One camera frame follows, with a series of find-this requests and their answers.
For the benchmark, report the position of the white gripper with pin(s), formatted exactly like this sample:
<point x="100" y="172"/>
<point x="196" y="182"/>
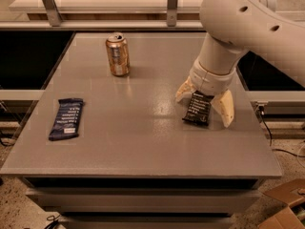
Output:
<point x="210" y="79"/>

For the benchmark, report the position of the black chocolate rxbar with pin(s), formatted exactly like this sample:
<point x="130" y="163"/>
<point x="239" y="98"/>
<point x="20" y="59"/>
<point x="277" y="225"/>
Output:
<point x="199" y="109"/>

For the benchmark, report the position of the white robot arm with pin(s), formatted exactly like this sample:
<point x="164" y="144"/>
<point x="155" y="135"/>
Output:
<point x="235" y="27"/>

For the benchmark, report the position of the blue rxbar wrapper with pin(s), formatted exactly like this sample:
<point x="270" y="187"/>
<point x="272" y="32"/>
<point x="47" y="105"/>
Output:
<point x="67" y="120"/>

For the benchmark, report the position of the gold soda can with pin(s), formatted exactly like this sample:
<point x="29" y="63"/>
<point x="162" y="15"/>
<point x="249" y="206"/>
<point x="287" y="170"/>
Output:
<point x="118" y="54"/>

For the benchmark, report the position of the grey drawer cabinet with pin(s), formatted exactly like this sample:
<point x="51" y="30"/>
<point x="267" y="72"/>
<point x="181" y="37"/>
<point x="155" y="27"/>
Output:
<point x="142" y="203"/>

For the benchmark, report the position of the metal window frame rail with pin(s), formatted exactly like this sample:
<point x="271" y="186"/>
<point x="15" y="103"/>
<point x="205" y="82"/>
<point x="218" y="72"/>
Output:
<point x="99" y="15"/>

